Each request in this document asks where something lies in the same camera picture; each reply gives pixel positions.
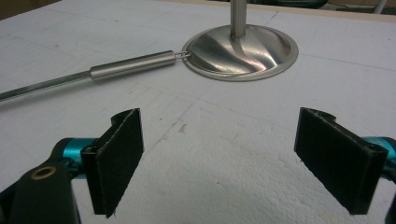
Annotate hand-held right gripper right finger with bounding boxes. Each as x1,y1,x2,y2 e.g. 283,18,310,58
293,106,389,216

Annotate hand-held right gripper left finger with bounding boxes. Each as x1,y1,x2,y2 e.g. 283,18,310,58
80,107,145,219

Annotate steel stand with round base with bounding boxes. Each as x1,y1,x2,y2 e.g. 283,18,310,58
181,0,300,83

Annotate steel rod with cylindrical handle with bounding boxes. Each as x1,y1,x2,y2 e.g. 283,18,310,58
0,49,191,104

